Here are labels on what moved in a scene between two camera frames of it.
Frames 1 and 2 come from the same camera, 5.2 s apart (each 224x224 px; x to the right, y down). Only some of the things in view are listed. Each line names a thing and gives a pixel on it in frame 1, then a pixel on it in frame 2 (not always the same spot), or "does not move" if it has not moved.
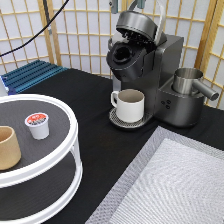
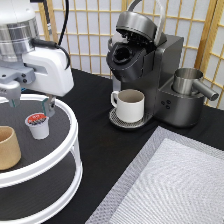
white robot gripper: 114,6 to 42,71
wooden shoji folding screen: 78,37 does not move
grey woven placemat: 172,179 does not move
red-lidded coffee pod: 38,123 does not move
